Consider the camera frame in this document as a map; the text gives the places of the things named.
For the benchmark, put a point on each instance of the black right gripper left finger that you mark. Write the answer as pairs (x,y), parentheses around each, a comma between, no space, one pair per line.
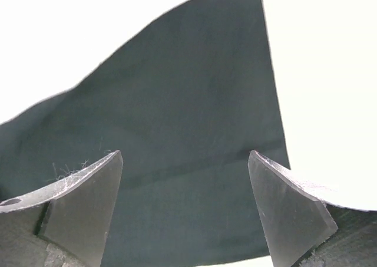
(65,223)

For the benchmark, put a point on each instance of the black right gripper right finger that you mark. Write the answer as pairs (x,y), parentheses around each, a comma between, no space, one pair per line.
(309,224)

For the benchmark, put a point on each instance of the black t shirt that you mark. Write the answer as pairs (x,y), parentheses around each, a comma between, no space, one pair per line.
(185,101)

